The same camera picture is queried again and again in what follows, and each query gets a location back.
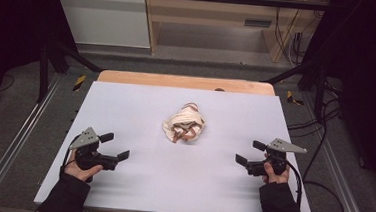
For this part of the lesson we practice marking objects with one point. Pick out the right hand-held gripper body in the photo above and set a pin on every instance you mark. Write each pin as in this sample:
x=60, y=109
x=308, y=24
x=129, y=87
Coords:
x=274, y=158

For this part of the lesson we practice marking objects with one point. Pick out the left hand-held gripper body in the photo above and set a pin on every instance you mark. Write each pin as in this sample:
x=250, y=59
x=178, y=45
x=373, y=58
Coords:
x=87, y=157

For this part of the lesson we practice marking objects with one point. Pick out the cream brown-striped cloth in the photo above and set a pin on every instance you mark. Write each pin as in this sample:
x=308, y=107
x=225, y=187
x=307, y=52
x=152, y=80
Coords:
x=184, y=122

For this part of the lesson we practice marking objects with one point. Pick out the person's left hand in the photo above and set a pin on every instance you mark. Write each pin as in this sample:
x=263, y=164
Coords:
x=78, y=171

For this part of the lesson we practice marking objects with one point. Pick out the person's right hand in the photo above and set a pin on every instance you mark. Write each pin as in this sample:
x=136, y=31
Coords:
x=275, y=176

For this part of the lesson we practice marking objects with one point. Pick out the white foam board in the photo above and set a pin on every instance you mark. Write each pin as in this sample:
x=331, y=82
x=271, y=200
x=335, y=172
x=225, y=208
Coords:
x=171, y=178

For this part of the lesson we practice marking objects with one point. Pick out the yellow black tape marker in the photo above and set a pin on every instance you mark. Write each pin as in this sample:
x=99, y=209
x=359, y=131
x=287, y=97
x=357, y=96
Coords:
x=79, y=82
x=292, y=98

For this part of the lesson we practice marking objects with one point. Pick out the black metal stand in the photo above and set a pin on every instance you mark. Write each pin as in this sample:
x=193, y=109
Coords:
x=44, y=72
x=319, y=91

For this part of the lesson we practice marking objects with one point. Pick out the wooden table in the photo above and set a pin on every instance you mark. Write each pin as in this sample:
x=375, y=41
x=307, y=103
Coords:
x=184, y=82

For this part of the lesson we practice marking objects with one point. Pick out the white cabinet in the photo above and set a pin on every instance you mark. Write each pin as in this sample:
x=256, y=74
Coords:
x=105, y=16

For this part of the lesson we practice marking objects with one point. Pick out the dark curtain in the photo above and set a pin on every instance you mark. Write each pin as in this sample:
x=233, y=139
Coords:
x=368, y=82
x=11, y=23

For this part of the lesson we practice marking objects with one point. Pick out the light wooden shelf unit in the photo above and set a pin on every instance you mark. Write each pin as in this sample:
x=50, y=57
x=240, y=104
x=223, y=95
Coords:
x=215, y=14

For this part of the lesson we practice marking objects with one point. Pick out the aluminium floor rail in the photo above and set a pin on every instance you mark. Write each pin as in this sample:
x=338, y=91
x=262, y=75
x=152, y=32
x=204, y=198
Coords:
x=13, y=140
x=341, y=183

